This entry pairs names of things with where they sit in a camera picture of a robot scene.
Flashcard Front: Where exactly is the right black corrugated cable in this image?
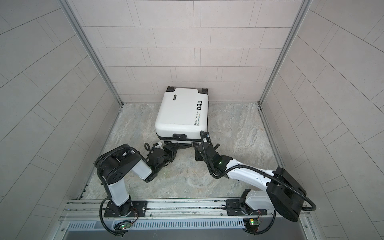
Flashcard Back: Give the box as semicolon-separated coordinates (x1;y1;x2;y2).
199;130;317;235

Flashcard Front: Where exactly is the white black suitcase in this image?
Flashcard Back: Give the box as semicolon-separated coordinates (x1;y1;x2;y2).
155;86;209;148

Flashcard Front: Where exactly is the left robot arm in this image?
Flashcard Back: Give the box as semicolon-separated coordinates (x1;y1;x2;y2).
95;142;179;216

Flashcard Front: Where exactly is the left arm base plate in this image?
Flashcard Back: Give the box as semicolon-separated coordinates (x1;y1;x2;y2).
103;201;148;218

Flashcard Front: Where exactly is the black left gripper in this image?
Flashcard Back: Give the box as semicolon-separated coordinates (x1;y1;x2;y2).
154;143;181;173

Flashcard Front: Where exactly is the circuit board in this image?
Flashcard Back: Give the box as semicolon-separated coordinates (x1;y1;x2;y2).
114;221;132;231
243;219;261;234

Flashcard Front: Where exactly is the metal corner post right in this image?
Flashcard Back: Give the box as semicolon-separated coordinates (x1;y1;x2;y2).
259;0;312;106

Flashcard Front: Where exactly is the left circuit board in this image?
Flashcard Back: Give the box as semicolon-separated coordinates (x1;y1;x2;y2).
114;221;132;231

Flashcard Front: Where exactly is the metal corner post left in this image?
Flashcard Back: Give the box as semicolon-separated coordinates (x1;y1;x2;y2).
58;0;124;107

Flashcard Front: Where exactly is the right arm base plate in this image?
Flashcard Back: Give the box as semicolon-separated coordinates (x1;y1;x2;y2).
224;199;268;216

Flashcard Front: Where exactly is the metal corner post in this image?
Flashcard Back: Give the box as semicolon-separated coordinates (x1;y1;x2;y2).
58;0;124;107
259;0;312;106

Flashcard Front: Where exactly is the aluminium mounting rail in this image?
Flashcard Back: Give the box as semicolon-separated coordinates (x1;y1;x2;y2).
59;196;310;221

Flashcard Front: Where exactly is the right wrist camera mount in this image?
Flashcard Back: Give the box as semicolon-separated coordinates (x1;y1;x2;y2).
202;135;220;154

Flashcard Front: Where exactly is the right circuit board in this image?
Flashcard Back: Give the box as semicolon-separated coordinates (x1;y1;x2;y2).
243;219;261;234

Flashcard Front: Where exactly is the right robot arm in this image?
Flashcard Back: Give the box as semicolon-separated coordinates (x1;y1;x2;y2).
195;143;308;222

